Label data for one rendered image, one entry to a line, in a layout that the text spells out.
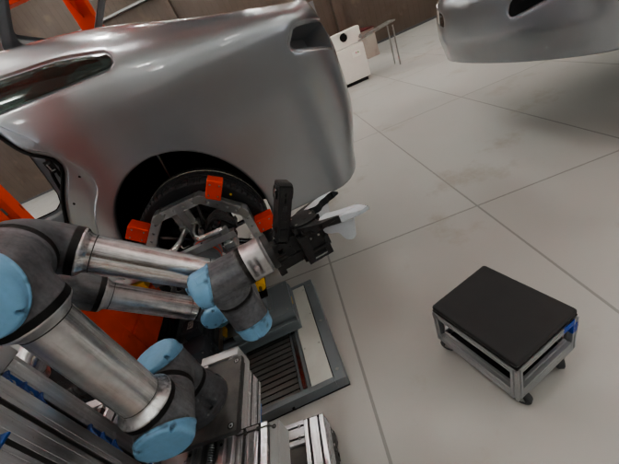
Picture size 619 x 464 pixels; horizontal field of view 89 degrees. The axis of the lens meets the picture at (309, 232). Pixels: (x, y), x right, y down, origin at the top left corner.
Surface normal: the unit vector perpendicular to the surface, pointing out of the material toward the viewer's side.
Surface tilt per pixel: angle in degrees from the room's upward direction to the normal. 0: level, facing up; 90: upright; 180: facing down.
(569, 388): 0
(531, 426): 0
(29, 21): 90
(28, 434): 90
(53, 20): 90
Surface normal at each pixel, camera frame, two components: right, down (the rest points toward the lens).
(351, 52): 0.11, 0.51
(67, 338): 0.78, 0.04
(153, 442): 0.39, 0.50
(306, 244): 0.29, 0.29
